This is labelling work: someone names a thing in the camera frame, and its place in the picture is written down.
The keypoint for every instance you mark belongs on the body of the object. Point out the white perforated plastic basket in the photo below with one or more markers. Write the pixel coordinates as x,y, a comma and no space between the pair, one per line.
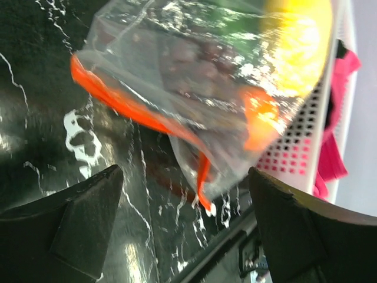
294,158

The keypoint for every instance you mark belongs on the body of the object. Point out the green fake pepper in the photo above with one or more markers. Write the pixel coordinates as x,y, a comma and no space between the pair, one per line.
238,23

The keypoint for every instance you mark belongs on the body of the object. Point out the pink cloth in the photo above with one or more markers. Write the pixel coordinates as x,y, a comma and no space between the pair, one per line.
331,167

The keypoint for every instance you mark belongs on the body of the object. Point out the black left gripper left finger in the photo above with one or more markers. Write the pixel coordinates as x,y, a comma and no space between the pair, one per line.
63,237

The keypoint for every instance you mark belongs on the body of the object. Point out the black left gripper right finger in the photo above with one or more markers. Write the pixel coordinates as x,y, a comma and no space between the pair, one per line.
306,239

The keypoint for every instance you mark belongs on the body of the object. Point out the dark purple fake grapes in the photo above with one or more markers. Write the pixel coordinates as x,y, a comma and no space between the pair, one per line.
199,68

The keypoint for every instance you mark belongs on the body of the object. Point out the yellow fake banana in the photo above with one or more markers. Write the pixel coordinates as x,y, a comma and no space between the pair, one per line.
298,34

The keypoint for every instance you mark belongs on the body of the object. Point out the clear zip bag orange seal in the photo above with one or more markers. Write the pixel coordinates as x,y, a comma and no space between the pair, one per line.
214,141

